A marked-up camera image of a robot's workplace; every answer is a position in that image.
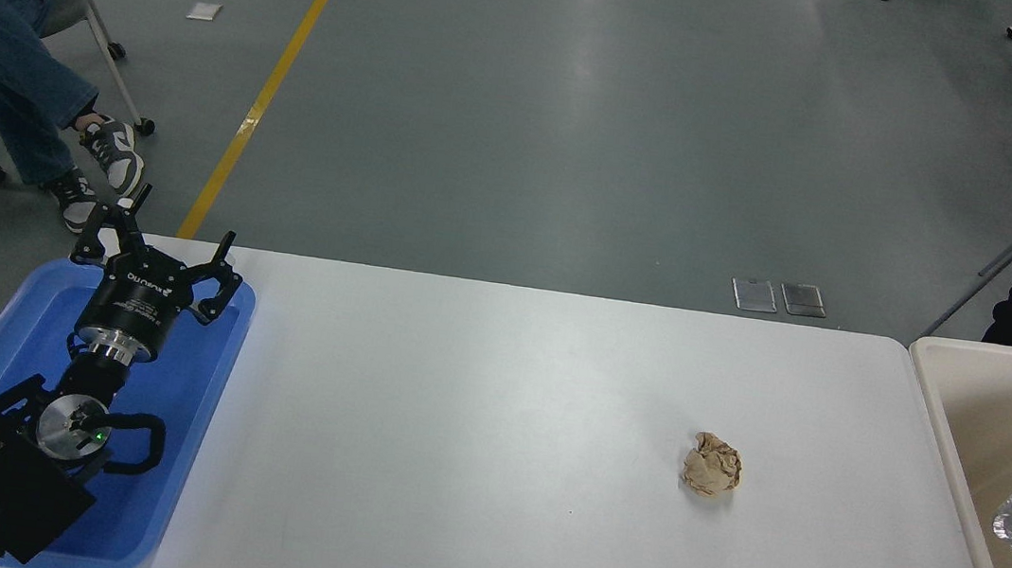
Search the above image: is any grey wheeled chair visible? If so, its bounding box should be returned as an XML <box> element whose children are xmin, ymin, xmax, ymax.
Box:
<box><xmin>0</xmin><ymin>0</ymin><xmax>169</xmax><ymax>202</ymax></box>

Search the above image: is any crumpled tan paper ball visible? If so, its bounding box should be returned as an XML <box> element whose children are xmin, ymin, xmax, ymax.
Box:
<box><xmin>681</xmin><ymin>430</ymin><xmax>747</xmax><ymax>500</ymax></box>

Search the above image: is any metal floor plate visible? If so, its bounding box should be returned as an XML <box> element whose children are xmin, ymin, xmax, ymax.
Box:
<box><xmin>778</xmin><ymin>281</ymin><xmax>829</xmax><ymax>319</ymax></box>
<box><xmin>729</xmin><ymin>276</ymin><xmax>781</xmax><ymax>313</ymax></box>

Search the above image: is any blue plastic tray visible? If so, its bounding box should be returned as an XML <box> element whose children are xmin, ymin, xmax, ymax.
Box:
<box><xmin>0</xmin><ymin>250</ymin><xmax>259</xmax><ymax>568</ymax></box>

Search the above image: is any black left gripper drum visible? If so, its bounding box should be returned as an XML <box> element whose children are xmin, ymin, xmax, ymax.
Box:
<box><xmin>73</xmin><ymin>245</ymin><xmax>200</xmax><ymax>355</ymax></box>

